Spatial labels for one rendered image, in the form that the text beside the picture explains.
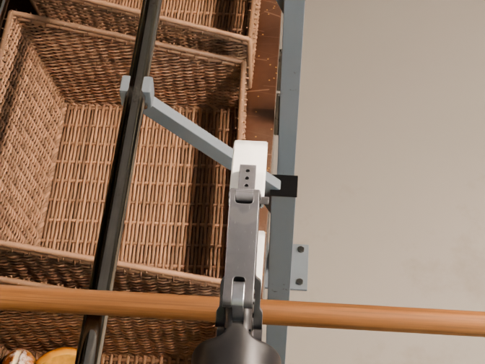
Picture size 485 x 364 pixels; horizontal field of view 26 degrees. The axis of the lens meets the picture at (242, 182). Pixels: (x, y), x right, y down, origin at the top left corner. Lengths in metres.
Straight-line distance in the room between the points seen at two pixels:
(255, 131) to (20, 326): 0.68
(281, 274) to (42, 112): 0.65
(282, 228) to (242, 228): 0.88
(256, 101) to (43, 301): 1.13
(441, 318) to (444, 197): 1.66
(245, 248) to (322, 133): 2.17
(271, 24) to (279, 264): 0.81
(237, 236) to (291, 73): 1.31
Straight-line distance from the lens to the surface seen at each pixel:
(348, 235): 2.80
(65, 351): 1.88
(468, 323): 1.27
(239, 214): 0.85
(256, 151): 0.92
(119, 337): 1.88
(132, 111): 1.48
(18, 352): 1.91
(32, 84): 2.18
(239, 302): 0.84
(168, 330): 1.84
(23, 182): 2.06
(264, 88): 2.33
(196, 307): 1.25
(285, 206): 1.69
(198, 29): 2.21
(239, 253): 0.85
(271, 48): 2.41
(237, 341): 0.85
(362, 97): 3.12
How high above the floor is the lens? 2.27
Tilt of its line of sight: 52 degrees down
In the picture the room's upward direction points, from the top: straight up
